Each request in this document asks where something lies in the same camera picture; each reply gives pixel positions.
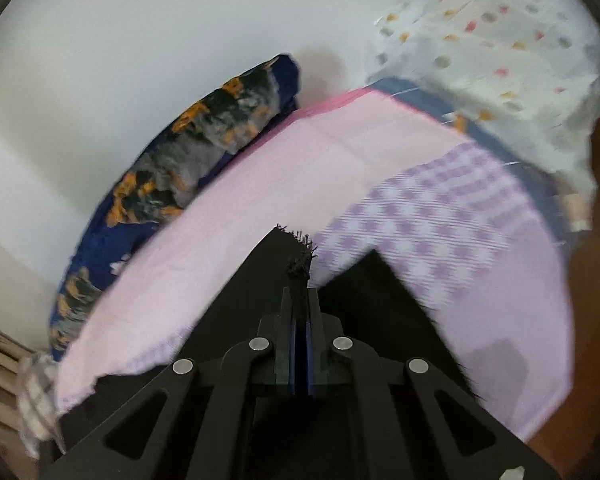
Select pink checked bed sheet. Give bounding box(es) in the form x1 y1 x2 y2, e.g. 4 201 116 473
55 77 577 442

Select grey checked cloth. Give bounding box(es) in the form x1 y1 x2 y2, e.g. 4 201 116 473
16 352 62 457

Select blue printed fleece blanket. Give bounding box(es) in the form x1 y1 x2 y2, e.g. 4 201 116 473
47 53 301 362

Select white dotted cloth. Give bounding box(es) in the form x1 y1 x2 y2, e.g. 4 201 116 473
364 0 600 232

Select black pants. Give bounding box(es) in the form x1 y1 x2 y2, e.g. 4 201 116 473
40 224 487 480

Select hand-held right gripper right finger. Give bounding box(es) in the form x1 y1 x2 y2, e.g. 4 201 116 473
306 289 562 480

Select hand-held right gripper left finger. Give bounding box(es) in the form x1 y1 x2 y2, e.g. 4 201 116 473
40 287 298 480

